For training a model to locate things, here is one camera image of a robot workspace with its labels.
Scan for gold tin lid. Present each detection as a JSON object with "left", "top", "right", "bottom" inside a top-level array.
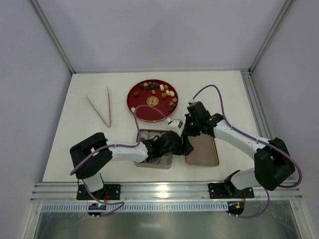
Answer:
[{"left": 185, "top": 134, "right": 219, "bottom": 167}]

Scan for gold square tin box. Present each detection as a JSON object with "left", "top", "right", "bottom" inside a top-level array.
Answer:
[{"left": 134, "top": 129, "right": 172, "bottom": 169}]

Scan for metal tongs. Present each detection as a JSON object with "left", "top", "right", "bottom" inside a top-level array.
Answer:
[{"left": 86, "top": 87, "right": 112, "bottom": 128}]

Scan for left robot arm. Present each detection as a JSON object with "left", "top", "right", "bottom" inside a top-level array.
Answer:
[{"left": 69, "top": 130, "right": 194, "bottom": 194}]

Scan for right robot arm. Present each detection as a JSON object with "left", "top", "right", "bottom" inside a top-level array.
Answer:
[{"left": 183, "top": 102, "right": 296, "bottom": 197}]

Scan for red round tray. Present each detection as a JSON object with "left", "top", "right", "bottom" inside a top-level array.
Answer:
[{"left": 127, "top": 79, "right": 179, "bottom": 122}]

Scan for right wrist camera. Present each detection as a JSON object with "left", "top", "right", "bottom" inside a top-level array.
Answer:
[{"left": 188, "top": 99, "right": 196, "bottom": 105}]

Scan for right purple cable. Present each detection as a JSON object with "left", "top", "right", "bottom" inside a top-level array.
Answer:
[{"left": 190, "top": 84, "right": 304, "bottom": 219}]

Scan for purple cable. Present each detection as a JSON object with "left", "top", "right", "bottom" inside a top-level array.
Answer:
[
  {"left": 190, "top": 84, "right": 304, "bottom": 219},
  {"left": 69, "top": 104, "right": 172, "bottom": 219}
]

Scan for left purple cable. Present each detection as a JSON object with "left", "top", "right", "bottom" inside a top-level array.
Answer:
[{"left": 69, "top": 104, "right": 172, "bottom": 219}]

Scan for perforated cable duct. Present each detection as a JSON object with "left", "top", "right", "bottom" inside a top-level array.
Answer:
[{"left": 41, "top": 201, "right": 228, "bottom": 213}]

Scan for aluminium rail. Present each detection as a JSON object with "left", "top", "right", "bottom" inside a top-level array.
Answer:
[{"left": 31, "top": 181, "right": 302, "bottom": 201}]

